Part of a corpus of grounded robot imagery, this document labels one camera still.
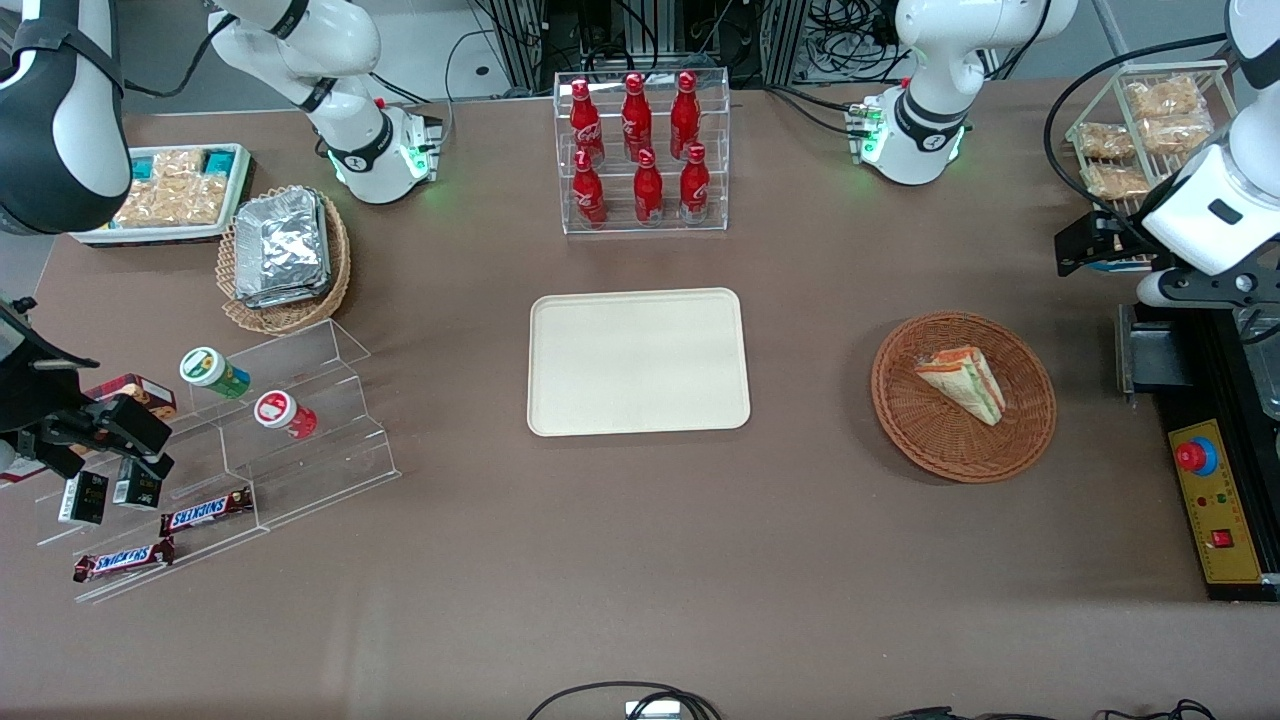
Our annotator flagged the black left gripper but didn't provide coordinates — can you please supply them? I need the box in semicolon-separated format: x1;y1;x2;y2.
1056;210;1167;278

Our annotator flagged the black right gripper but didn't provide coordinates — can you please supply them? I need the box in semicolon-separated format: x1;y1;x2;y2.
39;394;177;483

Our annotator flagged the triangular sandwich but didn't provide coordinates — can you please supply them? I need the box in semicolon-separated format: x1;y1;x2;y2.
913;346;1007;428

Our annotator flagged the clear metal-rimmed tray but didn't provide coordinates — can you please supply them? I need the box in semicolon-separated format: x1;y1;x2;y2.
1232;303;1280;423

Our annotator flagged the light tan wicker basket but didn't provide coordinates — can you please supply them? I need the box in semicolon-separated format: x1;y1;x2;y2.
216;186;353;337

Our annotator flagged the white rectangular snack tray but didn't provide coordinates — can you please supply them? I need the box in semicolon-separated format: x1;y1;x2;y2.
70;142;254;248

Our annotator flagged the brown round wicker basket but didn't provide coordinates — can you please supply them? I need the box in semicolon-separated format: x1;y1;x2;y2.
871;311;1058;486

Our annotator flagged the cream plastic tray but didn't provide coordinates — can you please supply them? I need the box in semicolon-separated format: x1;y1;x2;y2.
527;288;752;439

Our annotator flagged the small black box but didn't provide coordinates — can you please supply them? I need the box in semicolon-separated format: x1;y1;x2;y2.
57;470;110;527
111;462;164;512

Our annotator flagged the brown chocolate box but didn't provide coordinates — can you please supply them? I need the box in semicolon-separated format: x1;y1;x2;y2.
84;373;179;422

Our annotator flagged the brown snickers bar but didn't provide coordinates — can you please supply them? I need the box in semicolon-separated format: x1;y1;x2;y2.
159;486;255;538
71;537;177;584

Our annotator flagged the green snack cup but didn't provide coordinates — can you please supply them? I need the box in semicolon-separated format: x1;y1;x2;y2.
179;346;253;401

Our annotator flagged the red snack cup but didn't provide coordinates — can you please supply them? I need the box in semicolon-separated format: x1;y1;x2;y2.
252;389;319;441

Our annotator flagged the black control box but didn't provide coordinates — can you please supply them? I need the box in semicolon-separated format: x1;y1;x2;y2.
1153;300;1280;604

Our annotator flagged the clear acrylic step stand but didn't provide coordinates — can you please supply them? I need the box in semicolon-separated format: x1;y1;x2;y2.
35;318;403;605

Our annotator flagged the red emergency stop button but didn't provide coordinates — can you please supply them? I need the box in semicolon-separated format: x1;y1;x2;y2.
1176;436;1220;478

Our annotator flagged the clear cookie pack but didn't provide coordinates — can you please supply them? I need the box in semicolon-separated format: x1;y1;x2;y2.
113;176;228;228
150;149;207;183

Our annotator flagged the silver foil container stack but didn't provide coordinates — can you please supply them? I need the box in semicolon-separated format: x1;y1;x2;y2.
233;187;333;310

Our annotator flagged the yellow control panel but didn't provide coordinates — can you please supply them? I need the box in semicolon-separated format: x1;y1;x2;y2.
1167;417;1264;587

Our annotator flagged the clear acrylic bottle rack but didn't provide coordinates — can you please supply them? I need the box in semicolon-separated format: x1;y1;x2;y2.
553;68;732;237

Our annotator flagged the red cola bottle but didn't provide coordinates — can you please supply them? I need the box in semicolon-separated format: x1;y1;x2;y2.
679;143;712;224
621;72;654;162
669;70;702;162
569;79;605;167
633;148;666;227
571;149;609;230

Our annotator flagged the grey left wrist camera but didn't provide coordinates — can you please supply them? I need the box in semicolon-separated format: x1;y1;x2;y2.
1136;268;1263;309

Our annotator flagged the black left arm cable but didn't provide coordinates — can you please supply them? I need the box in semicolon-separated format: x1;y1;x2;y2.
1042;32;1234;257

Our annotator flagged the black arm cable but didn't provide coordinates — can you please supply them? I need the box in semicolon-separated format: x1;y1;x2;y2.
118;12;239;100
1042;32;1234;257

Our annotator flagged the white wire rack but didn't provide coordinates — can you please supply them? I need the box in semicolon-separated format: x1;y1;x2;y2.
1064;59;1243;273

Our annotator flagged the black base power cable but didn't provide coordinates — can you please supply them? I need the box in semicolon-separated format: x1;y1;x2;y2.
762;83;873;138

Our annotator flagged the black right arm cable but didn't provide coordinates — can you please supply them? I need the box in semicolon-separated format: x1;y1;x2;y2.
118;12;239;100

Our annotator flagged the aluminium frame with cables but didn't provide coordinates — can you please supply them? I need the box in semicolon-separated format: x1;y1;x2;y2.
470;0;906;93

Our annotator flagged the black looped floor cable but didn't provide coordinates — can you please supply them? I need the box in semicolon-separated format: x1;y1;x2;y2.
524;681;724;720

